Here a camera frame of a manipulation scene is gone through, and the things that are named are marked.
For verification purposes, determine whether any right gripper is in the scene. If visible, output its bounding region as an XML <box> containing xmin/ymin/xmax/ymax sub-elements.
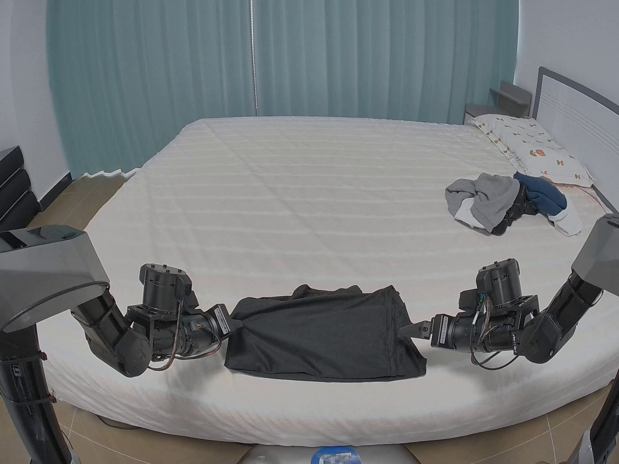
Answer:
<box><xmin>398</xmin><ymin>313</ymin><xmax>477</xmax><ymax>351</ymax></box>

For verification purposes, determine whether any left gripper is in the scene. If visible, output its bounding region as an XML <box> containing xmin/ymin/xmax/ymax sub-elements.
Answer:
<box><xmin>186</xmin><ymin>304</ymin><xmax>246</xmax><ymax>356</ymax></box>

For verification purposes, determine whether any black T-shirt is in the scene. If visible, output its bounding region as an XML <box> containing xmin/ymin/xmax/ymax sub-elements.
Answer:
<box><xmin>225</xmin><ymin>284</ymin><xmax>427</xmax><ymax>382</ymax></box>

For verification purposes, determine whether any bed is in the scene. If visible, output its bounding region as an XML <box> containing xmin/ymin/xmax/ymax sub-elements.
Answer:
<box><xmin>34</xmin><ymin>66</ymin><xmax>619</xmax><ymax>448</ymax></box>

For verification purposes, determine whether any pile of clothes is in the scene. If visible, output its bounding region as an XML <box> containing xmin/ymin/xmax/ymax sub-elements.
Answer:
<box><xmin>445</xmin><ymin>171</ymin><xmax>582</xmax><ymax>237</ymax></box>

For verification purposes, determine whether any white printed pillow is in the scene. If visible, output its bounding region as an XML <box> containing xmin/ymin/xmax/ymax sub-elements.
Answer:
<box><xmin>468</xmin><ymin>114</ymin><xmax>596</xmax><ymax>188</ymax></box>

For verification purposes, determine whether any grey bedside table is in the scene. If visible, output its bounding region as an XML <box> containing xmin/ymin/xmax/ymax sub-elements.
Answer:
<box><xmin>464</xmin><ymin>80</ymin><xmax>533</xmax><ymax>124</ymax></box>

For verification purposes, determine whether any black chest of drawers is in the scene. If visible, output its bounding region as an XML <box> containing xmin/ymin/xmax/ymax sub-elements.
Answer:
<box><xmin>0</xmin><ymin>145</ymin><xmax>42</xmax><ymax>233</ymax></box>

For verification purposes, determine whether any blue-green curtain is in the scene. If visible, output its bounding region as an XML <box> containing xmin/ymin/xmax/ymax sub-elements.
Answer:
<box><xmin>46</xmin><ymin>0</ymin><xmax>259</xmax><ymax>179</ymax></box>
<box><xmin>251</xmin><ymin>0</ymin><xmax>520</xmax><ymax>125</ymax></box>

